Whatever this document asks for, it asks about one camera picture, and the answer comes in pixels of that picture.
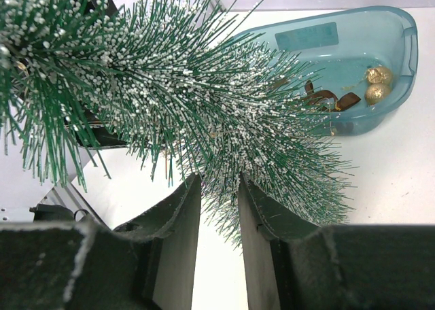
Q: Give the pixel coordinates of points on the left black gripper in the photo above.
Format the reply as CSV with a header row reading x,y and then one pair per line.
x,y
83,121

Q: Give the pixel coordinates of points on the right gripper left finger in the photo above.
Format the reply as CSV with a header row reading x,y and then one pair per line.
x,y
146,263

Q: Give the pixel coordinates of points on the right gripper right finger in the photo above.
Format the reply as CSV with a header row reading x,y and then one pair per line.
x,y
291,263

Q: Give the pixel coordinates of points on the small frosted christmas tree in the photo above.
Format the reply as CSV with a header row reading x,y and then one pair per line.
x,y
189,93

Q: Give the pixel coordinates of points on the brown ribbon ornament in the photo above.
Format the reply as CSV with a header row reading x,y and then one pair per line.
x,y
326,100

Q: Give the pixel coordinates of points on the gold bell cluster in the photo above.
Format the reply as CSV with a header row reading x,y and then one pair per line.
x,y
379,81

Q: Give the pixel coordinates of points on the teal plastic container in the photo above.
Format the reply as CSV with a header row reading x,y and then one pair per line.
x,y
339,48

